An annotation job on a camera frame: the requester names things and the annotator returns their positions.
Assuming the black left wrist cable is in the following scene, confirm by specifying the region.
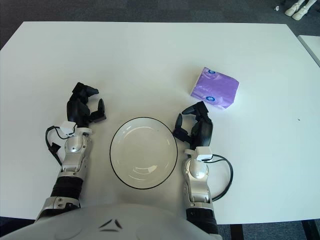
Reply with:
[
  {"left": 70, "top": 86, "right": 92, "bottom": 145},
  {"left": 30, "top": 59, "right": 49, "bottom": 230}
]
[{"left": 45, "top": 124, "right": 76, "bottom": 166}]

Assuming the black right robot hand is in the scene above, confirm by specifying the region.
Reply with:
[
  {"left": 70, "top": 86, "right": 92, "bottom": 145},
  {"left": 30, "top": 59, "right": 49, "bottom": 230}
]
[{"left": 172, "top": 101, "right": 215, "bottom": 151}]

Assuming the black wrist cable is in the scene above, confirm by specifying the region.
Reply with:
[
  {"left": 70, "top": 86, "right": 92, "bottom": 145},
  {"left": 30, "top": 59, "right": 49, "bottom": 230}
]
[
  {"left": 203, "top": 154, "right": 235, "bottom": 202},
  {"left": 45, "top": 124, "right": 76, "bottom": 166}
]

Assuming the grey robot torso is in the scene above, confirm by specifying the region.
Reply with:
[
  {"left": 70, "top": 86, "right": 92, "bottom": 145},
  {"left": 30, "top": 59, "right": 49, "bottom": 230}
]
[{"left": 0, "top": 202, "right": 223, "bottom": 240}]

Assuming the dark table leg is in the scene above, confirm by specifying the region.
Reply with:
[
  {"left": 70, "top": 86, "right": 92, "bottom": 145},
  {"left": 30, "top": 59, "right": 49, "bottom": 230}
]
[{"left": 233, "top": 224, "right": 245, "bottom": 240}]

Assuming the white side table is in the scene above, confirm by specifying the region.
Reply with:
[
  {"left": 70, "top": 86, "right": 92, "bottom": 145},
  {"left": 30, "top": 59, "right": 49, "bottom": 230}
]
[{"left": 297, "top": 34, "right": 320, "bottom": 68}]

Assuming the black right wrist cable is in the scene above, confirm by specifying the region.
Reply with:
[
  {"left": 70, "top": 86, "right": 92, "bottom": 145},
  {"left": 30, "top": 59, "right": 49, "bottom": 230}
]
[{"left": 203, "top": 154, "right": 235, "bottom": 202}]

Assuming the purple tissue paper pack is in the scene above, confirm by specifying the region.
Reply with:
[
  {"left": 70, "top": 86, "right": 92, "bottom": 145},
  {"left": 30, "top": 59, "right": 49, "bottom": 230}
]
[{"left": 189, "top": 66, "right": 240, "bottom": 110}]

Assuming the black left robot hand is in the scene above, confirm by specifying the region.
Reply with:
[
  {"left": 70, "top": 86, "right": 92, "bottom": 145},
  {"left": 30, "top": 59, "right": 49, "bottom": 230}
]
[{"left": 66, "top": 81, "right": 108, "bottom": 129}]

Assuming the white plate with black rim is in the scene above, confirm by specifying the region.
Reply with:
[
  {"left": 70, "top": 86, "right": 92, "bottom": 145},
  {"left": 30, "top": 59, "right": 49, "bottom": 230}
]
[{"left": 109, "top": 116, "right": 179, "bottom": 190}]

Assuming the white robot foot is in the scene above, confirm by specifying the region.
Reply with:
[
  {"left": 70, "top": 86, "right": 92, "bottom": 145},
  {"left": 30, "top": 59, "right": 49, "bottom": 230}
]
[
  {"left": 292, "top": 0, "right": 313, "bottom": 21},
  {"left": 285, "top": 0, "right": 305, "bottom": 16}
]

